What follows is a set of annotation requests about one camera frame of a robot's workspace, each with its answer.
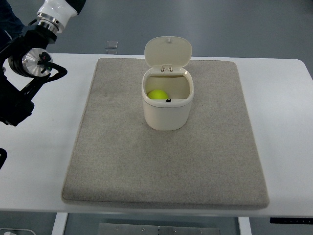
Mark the white robotic hand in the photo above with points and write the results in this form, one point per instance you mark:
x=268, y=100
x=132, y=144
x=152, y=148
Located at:
x=55, y=14

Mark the yellow tennis ball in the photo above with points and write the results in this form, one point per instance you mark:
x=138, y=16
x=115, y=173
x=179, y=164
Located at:
x=157, y=94

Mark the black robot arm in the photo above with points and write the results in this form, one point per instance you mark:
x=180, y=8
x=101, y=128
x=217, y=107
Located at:
x=27, y=56

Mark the clear floor marker plate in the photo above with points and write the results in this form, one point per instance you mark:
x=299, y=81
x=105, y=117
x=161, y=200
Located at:
x=111, y=44

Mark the cream lidded bin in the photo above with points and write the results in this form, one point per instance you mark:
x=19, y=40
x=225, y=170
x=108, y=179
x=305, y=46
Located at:
x=167, y=57

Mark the grey felt mat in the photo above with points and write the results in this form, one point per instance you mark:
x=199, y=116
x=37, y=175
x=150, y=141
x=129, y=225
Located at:
x=211, y=162

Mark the white table leg left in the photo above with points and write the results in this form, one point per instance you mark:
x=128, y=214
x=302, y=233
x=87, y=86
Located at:
x=59, y=223

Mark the white table leg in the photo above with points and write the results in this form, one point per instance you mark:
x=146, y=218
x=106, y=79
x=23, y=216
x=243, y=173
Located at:
x=59, y=223
x=244, y=226

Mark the grey metal floor plate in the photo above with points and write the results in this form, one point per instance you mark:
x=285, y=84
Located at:
x=131, y=229

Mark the white table leg right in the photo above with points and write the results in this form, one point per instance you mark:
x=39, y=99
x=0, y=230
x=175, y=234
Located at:
x=244, y=226

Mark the black table control panel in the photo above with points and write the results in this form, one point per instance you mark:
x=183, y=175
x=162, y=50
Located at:
x=291, y=220

